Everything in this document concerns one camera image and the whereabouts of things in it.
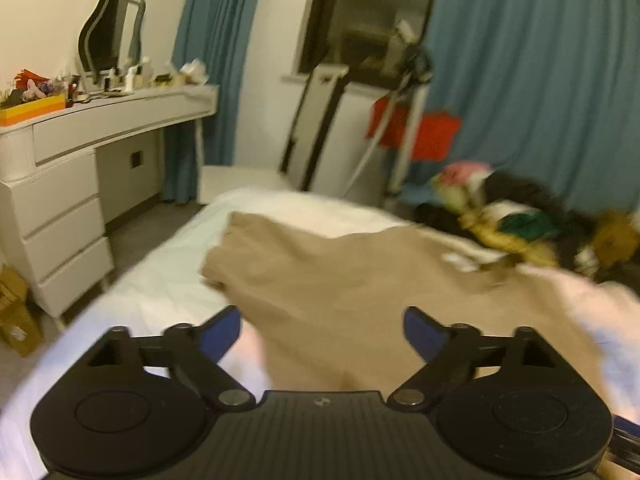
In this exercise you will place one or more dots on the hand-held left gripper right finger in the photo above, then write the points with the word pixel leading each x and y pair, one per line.
pixel 421 332

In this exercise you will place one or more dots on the dark window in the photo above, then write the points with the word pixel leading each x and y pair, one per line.
pixel 365 25

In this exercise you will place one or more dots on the red cloth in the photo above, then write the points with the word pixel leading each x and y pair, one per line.
pixel 435 132

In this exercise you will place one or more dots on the group of cosmetic bottles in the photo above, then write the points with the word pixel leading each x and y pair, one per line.
pixel 117 79

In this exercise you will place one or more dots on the pale pink cloth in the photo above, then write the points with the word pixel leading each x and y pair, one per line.
pixel 595 320

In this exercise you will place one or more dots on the narrow blue curtain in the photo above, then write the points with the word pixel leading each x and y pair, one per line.
pixel 215 50

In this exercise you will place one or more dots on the wavy framed vanity mirror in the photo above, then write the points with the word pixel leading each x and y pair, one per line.
pixel 105 35

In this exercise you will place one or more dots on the white folded board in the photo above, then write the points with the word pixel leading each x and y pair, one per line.
pixel 315 125

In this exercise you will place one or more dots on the dark wall socket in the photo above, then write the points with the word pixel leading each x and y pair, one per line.
pixel 136 159

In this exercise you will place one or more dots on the beige pants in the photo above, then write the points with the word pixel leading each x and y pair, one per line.
pixel 350 300

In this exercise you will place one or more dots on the orange tray box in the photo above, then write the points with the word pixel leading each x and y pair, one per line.
pixel 30 110

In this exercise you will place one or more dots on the white bed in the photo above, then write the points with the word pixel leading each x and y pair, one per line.
pixel 165 285

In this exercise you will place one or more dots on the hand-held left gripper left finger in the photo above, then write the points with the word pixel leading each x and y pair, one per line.
pixel 223 332

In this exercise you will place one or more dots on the pile of mixed clothes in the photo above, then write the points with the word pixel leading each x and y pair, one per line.
pixel 525 220

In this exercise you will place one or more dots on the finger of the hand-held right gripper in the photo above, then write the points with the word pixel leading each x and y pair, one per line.
pixel 629 442

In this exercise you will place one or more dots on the small white boxes cluster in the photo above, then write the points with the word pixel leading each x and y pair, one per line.
pixel 182 74

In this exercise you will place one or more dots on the white dressing table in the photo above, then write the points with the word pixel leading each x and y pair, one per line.
pixel 65 185

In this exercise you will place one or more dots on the wide blue curtain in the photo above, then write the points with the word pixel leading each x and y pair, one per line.
pixel 540 70

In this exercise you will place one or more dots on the cardboard box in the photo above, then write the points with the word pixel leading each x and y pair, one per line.
pixel 15 315

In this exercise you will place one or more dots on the white camera tripod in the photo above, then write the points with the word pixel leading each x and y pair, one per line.
pixel 410 95

